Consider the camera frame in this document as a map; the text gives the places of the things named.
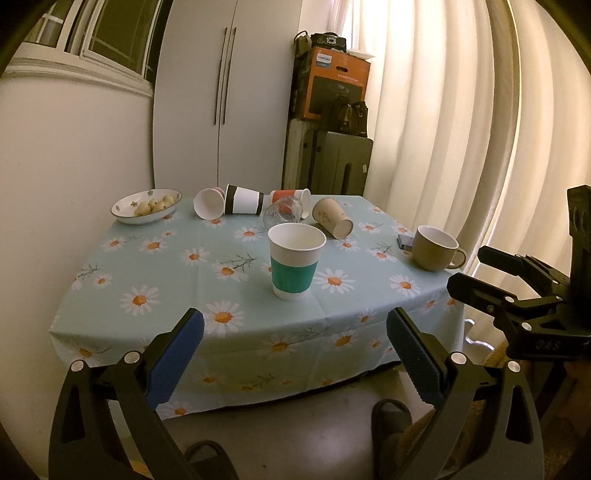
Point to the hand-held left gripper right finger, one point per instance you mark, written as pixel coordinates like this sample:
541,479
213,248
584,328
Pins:
415,357

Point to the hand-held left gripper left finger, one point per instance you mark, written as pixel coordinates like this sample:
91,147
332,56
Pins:
178,355

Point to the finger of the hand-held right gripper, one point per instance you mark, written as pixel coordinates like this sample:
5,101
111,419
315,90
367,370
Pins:
505,261
475,288

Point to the teal band white paper cup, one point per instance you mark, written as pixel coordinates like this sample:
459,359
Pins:
293,277

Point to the pink paper cup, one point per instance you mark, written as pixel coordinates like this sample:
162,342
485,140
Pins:
207,204

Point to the beige paper cup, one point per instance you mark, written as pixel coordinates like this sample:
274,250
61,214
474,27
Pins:
328,214

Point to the black and white paper cup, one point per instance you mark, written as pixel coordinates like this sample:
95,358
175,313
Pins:
244,199

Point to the clear glass cup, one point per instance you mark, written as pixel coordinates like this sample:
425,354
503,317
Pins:
282,213

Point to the red paper cup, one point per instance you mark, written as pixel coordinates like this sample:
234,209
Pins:
281,194

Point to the beige ceramic mug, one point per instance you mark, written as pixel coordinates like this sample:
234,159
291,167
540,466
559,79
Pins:
429,256

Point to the daisy print blue tablecloth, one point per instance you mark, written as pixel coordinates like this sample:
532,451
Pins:
184,286

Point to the black slipper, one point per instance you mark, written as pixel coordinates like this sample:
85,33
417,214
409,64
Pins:
392,429
212,457

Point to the small dark box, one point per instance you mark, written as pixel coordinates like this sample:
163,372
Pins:
404,242

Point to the white flower print bowl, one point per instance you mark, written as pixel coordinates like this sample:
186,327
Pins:
127,214

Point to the pile of pale round fruits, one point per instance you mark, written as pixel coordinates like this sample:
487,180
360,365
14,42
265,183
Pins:
154,205

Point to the cream curtain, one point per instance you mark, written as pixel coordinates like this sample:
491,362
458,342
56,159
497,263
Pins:
461,115

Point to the dark green suitcase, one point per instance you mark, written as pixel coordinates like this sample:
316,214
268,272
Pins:
344,161

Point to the grey suitcase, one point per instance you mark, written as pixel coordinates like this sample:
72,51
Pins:
298,157

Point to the white paper sheet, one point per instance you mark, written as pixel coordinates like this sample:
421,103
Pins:
362,54

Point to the orange cardboard box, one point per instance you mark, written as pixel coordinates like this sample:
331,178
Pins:
318,78

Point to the white wardrobe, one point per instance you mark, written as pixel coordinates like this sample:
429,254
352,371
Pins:
189,92

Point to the black bag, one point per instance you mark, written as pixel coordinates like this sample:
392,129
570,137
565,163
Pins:
328,41

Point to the olive green bag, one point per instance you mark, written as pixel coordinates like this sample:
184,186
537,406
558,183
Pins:
301,45

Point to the white frame window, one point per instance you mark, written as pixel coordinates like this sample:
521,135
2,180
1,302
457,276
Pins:
92,32

